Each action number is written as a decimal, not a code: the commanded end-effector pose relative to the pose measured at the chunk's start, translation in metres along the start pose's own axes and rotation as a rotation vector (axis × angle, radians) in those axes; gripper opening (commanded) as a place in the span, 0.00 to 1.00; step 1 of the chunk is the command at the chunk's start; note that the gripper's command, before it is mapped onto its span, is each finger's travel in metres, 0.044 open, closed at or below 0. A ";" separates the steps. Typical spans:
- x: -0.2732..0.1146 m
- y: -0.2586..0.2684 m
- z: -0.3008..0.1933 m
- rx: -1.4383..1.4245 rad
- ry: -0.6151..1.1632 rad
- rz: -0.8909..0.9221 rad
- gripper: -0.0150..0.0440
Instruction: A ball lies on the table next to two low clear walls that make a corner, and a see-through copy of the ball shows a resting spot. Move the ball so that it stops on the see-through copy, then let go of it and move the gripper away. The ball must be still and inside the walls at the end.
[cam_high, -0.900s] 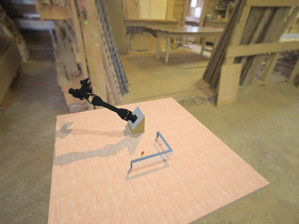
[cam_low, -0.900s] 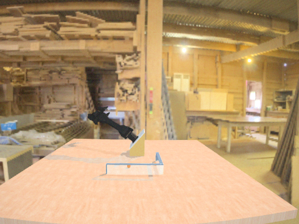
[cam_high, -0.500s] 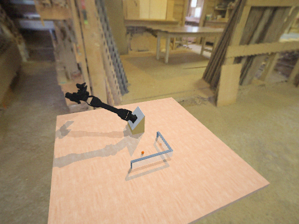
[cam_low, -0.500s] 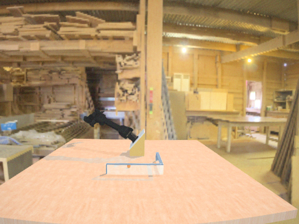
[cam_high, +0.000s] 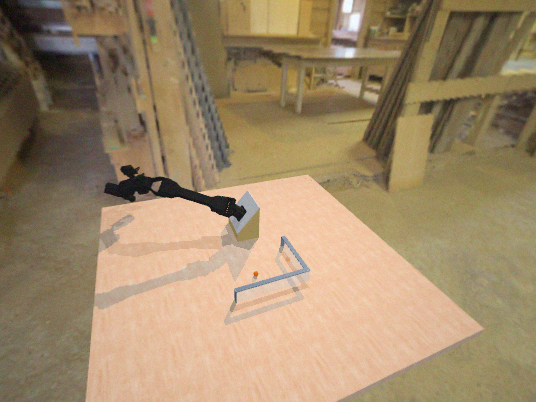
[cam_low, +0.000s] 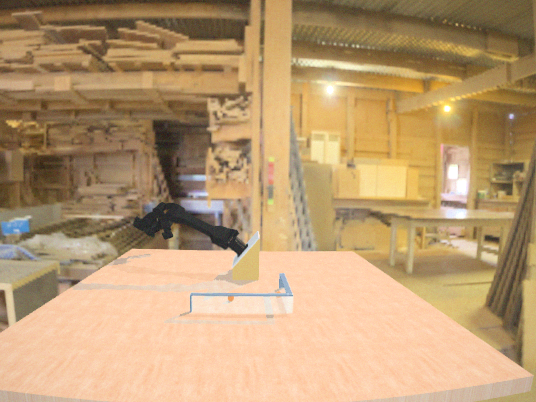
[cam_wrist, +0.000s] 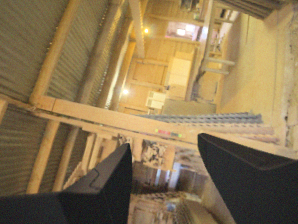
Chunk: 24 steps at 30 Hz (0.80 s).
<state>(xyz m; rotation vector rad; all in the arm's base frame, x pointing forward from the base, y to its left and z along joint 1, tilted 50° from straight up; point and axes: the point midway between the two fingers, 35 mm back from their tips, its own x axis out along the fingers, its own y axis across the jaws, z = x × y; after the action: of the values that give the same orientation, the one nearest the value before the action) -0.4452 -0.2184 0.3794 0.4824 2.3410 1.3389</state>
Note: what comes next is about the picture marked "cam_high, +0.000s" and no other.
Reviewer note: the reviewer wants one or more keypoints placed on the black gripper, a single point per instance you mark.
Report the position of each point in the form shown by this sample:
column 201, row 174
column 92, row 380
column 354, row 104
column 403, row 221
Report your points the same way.
column 130, row 172

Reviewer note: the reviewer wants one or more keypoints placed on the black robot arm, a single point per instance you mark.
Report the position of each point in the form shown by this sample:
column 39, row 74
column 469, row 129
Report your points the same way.
column 171, row 189

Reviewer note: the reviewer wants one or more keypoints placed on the low clear corner walls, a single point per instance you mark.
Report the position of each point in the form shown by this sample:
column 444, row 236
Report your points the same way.
column 277, row 285

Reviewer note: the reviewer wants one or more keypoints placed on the light blue flat bar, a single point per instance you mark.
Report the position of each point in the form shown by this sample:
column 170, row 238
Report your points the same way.
column 276, row 278

